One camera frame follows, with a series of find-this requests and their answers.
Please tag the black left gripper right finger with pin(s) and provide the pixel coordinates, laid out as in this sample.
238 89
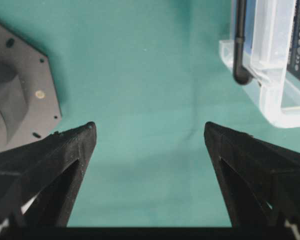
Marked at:
259 181

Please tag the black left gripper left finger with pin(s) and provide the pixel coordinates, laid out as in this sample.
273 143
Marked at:
40 181

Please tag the clear plastic storage case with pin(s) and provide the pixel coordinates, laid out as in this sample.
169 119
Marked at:
257 52

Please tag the green table cloth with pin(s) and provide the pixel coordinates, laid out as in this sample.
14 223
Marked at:
148 73

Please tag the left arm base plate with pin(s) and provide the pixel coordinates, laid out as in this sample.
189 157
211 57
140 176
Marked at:
29 105

